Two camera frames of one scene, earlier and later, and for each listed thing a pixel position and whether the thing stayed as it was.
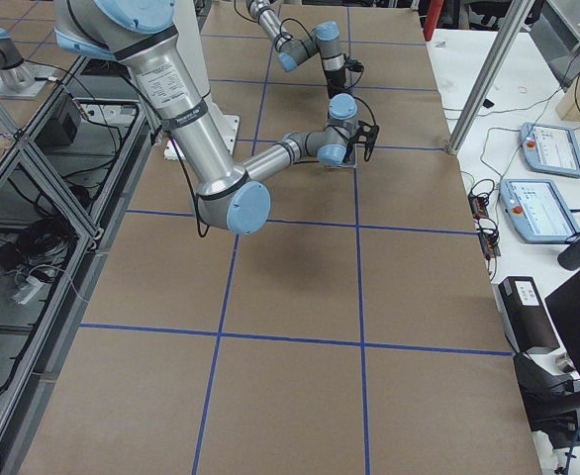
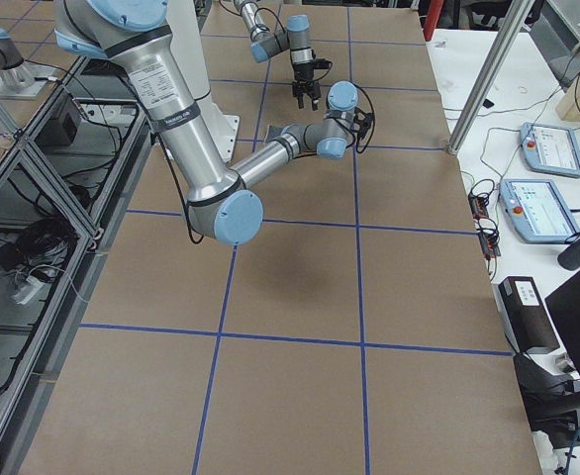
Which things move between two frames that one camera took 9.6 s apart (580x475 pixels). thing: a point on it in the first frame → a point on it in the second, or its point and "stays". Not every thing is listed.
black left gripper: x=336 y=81 → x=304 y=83
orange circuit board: x=478 y=206 stays
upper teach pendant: x=552 y=149 stays
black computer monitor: x=579 y=311 stays
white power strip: x=29 y=291 stays
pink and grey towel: x=348 y=162 → x=272 y=133
